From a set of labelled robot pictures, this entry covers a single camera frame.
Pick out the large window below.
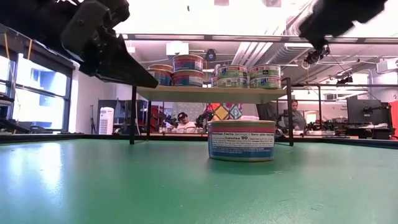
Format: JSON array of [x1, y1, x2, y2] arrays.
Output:
[[0, 46, 75, 133]]

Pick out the colourful patterned cloth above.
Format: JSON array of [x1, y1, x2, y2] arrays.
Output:
[[206, 103, 244, 121]]

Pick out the dark monitor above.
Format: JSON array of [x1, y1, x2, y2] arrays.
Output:
[[346, 98, 392, 126]]

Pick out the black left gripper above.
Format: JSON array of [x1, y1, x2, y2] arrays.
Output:
[[0, 0, 131, 75]]

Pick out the person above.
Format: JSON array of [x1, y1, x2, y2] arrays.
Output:
[[175, 111, 197, 134], [289, 99, 308, 131]]

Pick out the black ceiling camera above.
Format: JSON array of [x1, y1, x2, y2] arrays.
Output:
[[305, 46, 331, 65]]

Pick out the black ceiling spotlight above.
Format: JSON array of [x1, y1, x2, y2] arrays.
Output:
[[336, 75, 354, 85]]

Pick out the green table mat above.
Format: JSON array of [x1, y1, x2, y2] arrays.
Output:
[[0, 138, 398, 224]]

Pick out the white ceiling unit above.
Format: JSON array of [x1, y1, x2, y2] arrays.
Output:
[[375, 57, 398, 75]]

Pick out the small wooden shelf black frame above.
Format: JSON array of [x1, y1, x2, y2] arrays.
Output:
[[129, 77, 295, 147]]

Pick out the red panel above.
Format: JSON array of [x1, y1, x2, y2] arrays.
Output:
[[390, 100, 398, 138]]

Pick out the white tower appliance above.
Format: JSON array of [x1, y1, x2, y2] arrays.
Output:
[[98, 106, 115, 135]]

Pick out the black tripod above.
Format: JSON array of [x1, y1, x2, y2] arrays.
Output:
[[89, 105, 96, 134]]

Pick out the long ceiling light bar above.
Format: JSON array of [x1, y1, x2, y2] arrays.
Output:
[[123, 32, 398, 44]]

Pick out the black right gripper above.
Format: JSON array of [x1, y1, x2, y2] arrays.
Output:
[[298, 0, 389, 51]]

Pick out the silver ceiling ducts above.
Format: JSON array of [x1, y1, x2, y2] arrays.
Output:
[[231, 42, 312, 77]]

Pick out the white cloth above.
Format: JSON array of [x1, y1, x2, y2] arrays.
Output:
[[241, 103, 261, 121]]

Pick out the dark cabinet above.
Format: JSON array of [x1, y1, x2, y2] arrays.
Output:
[[96, 99, 134, 135]]

